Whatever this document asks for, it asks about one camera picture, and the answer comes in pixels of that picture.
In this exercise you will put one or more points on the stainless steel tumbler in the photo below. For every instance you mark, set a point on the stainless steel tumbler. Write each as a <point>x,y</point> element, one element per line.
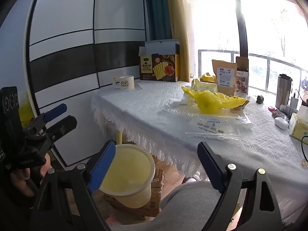
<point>283,91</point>

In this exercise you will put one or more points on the pale yellow wrapper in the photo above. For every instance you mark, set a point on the pale yellow wrapper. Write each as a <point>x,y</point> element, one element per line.
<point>204,85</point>

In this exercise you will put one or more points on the black and white wardrobe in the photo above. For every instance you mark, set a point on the black and white wardrobe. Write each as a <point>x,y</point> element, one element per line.
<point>62,16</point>

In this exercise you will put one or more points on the person's grey trouser leg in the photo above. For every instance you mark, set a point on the person's grey trouser leg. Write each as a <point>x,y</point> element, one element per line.
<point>187,204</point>

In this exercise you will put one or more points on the small red round item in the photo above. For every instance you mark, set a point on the small red round item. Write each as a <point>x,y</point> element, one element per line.
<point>272,108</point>

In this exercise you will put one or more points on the kraft paper pouch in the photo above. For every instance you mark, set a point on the kraft paper pouch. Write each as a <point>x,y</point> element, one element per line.
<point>226,77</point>

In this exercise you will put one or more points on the yellow tissue pack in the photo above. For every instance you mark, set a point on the yellow tissue pack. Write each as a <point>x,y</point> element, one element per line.
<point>299,127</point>

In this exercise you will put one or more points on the yellow curtain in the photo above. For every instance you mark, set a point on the yellow curtain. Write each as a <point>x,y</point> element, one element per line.
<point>179,28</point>

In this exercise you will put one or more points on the pale yellow waste bin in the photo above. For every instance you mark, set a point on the pale yellow waste bin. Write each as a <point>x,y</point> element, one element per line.
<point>130,168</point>

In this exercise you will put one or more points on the white picture carton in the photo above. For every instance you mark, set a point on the white picture carton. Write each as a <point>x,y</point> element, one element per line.
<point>241,81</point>

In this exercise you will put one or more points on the teal curtain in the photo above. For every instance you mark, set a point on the teal curtain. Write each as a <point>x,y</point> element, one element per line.
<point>156,9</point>

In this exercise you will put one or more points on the clear printed plastic bag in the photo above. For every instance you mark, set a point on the clear printed plastic bag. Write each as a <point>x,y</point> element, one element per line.
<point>216,125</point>
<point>216,139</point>

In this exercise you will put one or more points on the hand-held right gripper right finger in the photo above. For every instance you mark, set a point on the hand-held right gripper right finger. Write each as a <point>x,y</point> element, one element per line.
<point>209,166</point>

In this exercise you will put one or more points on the grey rolled item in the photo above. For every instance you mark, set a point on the grey rolled item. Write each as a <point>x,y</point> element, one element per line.
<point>287,110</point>

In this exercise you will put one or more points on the yellow shopping bag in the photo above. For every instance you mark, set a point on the yellow shopping bag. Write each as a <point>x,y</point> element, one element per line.
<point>25,113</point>

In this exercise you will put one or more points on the brown and yellow cracker box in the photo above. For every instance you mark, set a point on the brown and yellow cracker box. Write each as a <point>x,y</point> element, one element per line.
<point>158,67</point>

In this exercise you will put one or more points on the white charger block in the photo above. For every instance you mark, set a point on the white charger block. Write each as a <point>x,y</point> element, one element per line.
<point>294,103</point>

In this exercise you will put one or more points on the white cartoon mug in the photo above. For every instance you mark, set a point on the white cartoon mug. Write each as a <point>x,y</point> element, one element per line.
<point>126,83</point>

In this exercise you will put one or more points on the black window frame post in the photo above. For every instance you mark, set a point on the black window frame post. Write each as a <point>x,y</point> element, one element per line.
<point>238,16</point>

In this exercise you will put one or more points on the white earbud case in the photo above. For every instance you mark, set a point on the white earbud case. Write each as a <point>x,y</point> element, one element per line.
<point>281,123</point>

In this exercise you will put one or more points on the yellow plastic bag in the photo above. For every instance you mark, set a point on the yellow plastic bag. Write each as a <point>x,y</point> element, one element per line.
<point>207,101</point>

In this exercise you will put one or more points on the small box of yellow packets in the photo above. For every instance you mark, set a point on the small box of yellow packets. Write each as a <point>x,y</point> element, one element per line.
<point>208,77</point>

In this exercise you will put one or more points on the balcony railing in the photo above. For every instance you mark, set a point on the balcony railing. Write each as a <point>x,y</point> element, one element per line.
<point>267,60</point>

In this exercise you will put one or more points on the small silver printed box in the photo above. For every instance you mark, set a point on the small silver printed box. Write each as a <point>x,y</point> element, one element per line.
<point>279,114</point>

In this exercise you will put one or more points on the person's left forearm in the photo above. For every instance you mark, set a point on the person's left forearm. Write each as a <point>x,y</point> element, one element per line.
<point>12,209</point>

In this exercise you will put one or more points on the person's left hand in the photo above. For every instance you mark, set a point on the person's left hand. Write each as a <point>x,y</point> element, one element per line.
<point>21,182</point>

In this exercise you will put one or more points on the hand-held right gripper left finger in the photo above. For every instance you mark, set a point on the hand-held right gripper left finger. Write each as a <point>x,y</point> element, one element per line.
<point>103,168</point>

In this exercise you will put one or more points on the small dark figurine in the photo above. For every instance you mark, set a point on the small dark figurine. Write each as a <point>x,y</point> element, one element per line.
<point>260,100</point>

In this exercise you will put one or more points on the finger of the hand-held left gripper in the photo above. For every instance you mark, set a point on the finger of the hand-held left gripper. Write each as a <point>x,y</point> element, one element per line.
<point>62,127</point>
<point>56,112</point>

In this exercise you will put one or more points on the yellow table leg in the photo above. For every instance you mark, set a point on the yellow table leg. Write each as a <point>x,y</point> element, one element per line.
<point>119,137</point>

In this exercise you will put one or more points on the clear plastic wrapper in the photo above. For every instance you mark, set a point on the clear plastic wrapper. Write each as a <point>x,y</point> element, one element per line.
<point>178,108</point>

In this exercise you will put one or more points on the white textured tablecloth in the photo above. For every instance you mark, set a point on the white textured tablecloth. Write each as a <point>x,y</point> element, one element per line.
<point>149,110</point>

